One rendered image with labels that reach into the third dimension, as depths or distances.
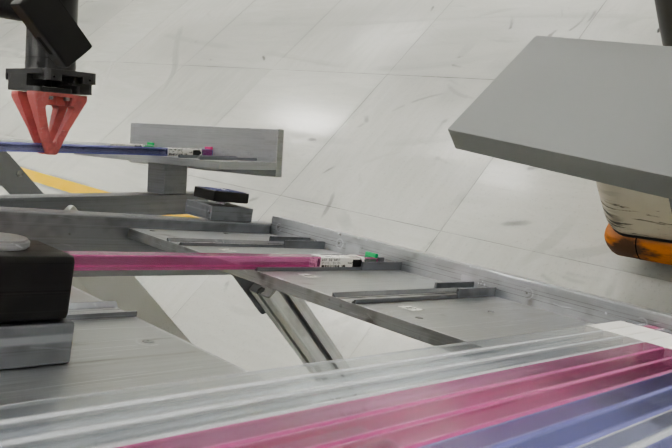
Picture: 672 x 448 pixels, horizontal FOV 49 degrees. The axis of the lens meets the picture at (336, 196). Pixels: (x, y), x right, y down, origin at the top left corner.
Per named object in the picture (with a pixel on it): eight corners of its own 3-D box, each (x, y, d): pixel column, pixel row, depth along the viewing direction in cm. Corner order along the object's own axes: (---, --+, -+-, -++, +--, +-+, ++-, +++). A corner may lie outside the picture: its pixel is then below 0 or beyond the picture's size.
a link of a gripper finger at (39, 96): (33, 155, 85) (36, 72, 85) (3, 151, 90) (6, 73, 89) (86, 156, 91) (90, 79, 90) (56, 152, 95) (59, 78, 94)
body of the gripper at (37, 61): (45, 84, 84) (48, 17, 83) (3, 83, 90) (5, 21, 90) (97, 89, 89) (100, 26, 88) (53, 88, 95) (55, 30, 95)
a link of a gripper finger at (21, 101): (36, 155, 85) (40, 72, 84) (7, 151, 89) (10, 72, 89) (90, 157, 90) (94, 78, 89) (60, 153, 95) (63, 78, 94)
